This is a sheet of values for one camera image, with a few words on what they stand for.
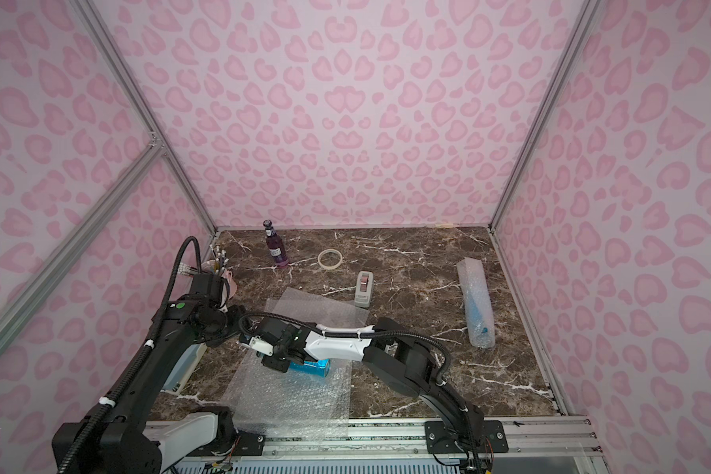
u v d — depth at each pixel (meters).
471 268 1.00
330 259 1.11
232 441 0.71
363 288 0.98
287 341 0.67
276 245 1.00
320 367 0.81
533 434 0.75
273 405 0.78
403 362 0.51
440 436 0.73
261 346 0.75
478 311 0.90
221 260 0.91
